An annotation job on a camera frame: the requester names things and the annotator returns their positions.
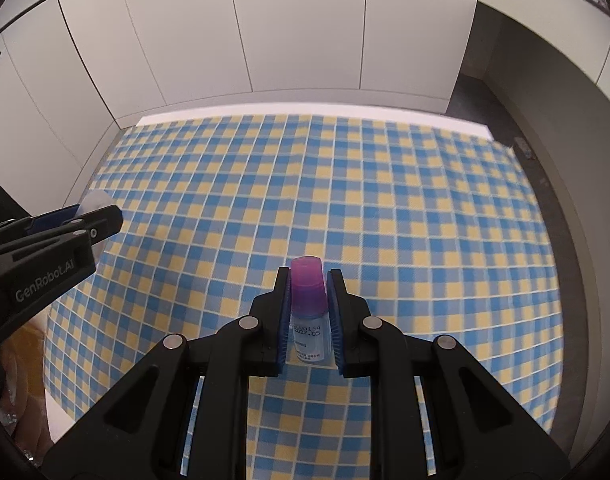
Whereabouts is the white low table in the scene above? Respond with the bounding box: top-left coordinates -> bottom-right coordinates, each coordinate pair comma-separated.
44,104 -> 496,480

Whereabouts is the small purple-capped bottle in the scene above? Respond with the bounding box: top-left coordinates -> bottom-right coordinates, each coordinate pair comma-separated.
289,256 -> 332,363

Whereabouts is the blue yellow checkered tablecloth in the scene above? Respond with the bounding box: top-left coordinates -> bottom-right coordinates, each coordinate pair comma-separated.
42,112 -> 566,480

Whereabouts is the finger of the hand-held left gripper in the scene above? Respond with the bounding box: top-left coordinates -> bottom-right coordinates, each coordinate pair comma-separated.
0,205 -> 86,241
0,204 -> 124,263

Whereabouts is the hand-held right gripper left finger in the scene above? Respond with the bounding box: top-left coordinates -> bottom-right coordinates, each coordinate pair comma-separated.
42,266 -> 292,480

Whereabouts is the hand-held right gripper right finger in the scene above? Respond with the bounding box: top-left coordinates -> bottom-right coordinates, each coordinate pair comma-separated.
325,268 -> 570,480

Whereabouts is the white round compact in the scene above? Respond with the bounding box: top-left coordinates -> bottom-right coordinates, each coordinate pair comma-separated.
80,190 -> 120,263

